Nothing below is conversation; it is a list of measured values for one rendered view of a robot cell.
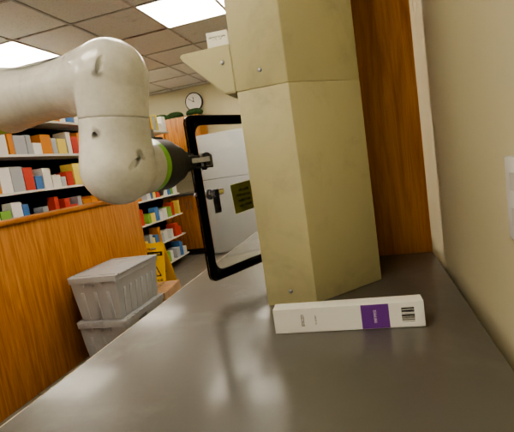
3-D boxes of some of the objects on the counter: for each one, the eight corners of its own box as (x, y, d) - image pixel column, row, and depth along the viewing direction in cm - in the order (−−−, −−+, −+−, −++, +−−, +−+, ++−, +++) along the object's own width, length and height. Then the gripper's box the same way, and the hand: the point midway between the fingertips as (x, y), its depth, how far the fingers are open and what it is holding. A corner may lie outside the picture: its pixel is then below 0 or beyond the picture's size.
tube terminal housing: (379, 260, 116) (346, -27, 107) (384, 300, 85) (339, -99, 76) (292, 267, 123) (254, -3, 114) (268, 306, 92) (213, -60, 83)
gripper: (192, 138, 73) (233, 141, 96) (128, 149, 77) (182, 149, 99) (199, 180, 74) (237, 172, 97) (135, 189, 77) (187, 180, 100)
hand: (204, 161), depth 95 cm, fingers closed
